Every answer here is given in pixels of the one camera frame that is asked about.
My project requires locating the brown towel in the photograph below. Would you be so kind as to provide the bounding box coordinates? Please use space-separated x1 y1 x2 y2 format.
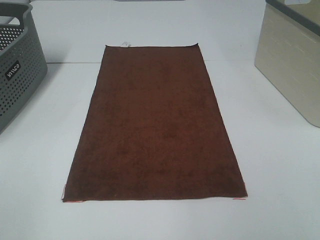
62 44 248 202

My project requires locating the white towel care label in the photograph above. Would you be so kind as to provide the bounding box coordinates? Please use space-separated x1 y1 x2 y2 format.
121 41 131 48

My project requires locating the beige storage box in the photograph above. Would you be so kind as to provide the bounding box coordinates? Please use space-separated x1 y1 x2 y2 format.
254 0 320 127

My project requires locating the grey perforated plastic basket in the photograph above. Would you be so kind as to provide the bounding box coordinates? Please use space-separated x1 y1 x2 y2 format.
0 2 48 130

